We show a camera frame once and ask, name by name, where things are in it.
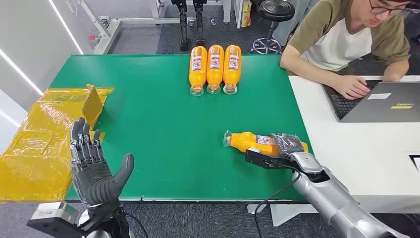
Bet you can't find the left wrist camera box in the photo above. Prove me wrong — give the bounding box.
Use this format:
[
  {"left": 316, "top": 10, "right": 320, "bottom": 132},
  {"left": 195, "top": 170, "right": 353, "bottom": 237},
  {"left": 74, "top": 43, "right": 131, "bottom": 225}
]
[{"left": 27, "top": 202, "right": 81, "bottom": 238}]

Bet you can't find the yellow plastic wrapped cardboard box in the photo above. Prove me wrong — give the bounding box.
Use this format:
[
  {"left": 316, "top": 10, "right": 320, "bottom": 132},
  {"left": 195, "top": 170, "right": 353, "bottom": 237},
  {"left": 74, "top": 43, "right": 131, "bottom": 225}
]
[{"left": 0, "top": 84, "right": 115, "bottom": 204}]

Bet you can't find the white table leg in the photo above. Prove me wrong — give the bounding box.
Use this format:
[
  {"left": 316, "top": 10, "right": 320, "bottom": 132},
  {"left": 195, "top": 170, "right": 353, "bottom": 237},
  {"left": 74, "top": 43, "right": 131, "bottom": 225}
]
[{"left": 223, "top": 0, "right": 232, "bottom": 24}]

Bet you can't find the black robot stand leg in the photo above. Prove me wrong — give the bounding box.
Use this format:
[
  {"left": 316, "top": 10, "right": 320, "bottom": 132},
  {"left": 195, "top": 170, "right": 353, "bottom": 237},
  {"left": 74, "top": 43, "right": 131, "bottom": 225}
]
[
  {"left": 171, "top": 0, "right": 191, "bottom": 52},
  {"left": 193, "top": 0, "right": 208, "bottom": 47}
]

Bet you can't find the green table mat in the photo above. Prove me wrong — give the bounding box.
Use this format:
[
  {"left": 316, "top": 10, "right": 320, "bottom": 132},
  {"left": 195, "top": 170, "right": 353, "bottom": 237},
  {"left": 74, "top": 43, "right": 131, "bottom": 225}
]
[{"left": 49, "top": 54, "right": 313, "bottom": 202}]

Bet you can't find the orange juice bottle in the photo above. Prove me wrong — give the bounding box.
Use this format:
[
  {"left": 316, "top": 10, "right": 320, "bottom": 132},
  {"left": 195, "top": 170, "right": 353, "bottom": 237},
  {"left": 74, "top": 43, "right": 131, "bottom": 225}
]
[
  {"left": 222, "top": 45, "right": 242, "bottom": 95},
  {"left": 206, "top": 44, "right": 225, "bottom": 95},
  {"left": 188, "top": 46, "right": 208, "bottom": 97},
  {"left": 223, "top": 130, "right": 309, "bottom": 157}
]

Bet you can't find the person's right hand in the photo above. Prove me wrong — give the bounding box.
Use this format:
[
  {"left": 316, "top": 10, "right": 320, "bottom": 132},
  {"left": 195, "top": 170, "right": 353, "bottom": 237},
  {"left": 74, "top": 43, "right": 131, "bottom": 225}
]
[{"left": 332, "top": 75, "right": 372, "bottom": 101}]

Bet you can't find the white desk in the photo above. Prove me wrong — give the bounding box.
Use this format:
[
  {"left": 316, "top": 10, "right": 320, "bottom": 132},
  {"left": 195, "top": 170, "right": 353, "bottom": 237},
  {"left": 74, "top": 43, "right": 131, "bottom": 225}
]
[{"left": 248, "top": 75, "right": 420, "bottom": 227}]

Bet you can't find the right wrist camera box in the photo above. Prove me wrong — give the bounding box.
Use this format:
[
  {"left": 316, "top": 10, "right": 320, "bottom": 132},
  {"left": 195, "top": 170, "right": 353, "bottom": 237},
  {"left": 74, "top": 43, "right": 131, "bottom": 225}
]
[{"left": 245, "top": 148, "right": 298, "bottom": 170}]

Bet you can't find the grey laptop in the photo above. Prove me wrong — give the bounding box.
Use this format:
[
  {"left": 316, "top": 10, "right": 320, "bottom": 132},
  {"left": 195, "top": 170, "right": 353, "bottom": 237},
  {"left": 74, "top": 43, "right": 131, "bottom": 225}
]
[{"left": 322, "top": 79, "right": 420, "bottom": 123}]

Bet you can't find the black round stool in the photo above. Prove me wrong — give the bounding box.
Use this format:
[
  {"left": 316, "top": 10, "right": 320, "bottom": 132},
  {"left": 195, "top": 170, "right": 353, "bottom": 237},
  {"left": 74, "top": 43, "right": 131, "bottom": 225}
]
[{"left": 251, "top": 0, "right": 296, "bottom": 55}]

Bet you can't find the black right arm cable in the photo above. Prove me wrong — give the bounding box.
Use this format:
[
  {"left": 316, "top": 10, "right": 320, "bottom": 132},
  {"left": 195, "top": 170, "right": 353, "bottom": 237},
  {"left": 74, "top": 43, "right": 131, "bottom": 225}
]
[{"left": 254, "top": 164, "right": 301, "bottom": 238}]

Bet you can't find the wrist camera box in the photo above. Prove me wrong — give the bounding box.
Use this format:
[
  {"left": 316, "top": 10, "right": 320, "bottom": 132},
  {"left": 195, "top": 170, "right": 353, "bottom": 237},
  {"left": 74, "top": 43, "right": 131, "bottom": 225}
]
[
  {"left": 27, "top": 202, "right": 81, "bottom": 238},
  {"left": 245, "top": 148, "right": 298, "bottom": 170}
]

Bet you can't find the person's left hand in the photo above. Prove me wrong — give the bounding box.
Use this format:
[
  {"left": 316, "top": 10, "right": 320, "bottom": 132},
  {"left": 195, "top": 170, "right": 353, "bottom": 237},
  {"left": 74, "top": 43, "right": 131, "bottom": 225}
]
[{"left": 382, "top": 73, "right": 403, "bottom": 83}]

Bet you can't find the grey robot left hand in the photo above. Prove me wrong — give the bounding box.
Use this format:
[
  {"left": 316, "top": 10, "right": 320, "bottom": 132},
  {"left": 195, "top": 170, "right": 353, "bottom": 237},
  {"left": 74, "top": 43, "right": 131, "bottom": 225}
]
[{"left": 69, "top": 118, "right": 135, "bottom": 208}]

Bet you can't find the person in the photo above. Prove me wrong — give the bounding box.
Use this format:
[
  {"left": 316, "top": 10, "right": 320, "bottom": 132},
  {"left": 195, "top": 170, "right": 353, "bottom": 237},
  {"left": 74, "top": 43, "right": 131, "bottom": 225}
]
[{"left": 279, "top": 0, "right": 420, "bottom": 101}]

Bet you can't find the yellow carton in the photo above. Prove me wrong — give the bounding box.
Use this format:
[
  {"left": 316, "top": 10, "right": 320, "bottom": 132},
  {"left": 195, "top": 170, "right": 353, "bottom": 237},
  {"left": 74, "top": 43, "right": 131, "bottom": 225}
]
[{"left": 240, "top": 0, "right": 253, "bottom": 28}]

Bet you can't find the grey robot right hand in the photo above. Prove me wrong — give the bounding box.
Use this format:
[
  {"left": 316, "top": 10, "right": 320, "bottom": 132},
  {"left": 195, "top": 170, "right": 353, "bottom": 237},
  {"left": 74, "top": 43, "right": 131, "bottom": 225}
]
[{"left": 270, "top": 132, "right": 307, "bottom": 157}]

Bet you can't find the white metal frame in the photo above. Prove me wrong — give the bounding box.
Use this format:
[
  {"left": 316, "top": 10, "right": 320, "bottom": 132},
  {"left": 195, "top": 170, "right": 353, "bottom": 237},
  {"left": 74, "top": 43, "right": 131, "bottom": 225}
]
[{"left": 77, "top": 0, "right": 182, "bottom": 55}]

